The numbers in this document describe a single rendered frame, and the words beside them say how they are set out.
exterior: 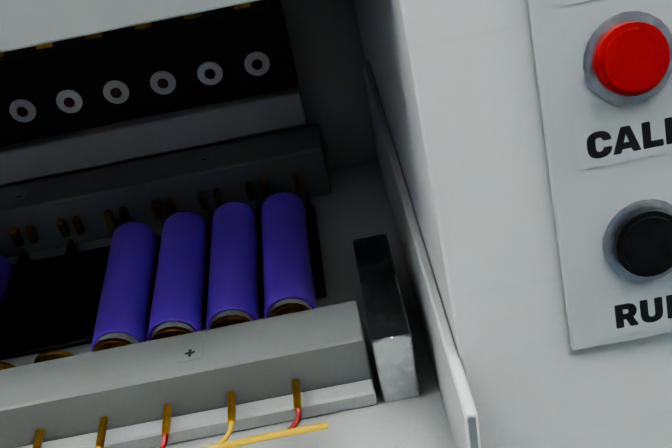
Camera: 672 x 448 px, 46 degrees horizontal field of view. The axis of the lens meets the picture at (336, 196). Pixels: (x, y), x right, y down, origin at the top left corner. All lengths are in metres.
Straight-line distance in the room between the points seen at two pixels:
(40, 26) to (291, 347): 0.12
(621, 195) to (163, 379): 0.14
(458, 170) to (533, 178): 0.02
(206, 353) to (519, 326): 0.10
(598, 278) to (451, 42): 0.07
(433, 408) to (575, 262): 0.08
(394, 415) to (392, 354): 0.02
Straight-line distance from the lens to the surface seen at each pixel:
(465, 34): 0.18
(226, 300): 0.28
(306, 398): 0.26
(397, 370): 0.25
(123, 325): 0.29
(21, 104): 0.37
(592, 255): 0.20
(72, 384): 0.27
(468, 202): 0.19
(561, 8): 0.18
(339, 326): 0.25
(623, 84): 0.18
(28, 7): 0.20
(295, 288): 0.27
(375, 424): 0.26
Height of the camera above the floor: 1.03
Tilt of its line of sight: 16 degrees down
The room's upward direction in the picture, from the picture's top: 11 degrees counter-clockwise
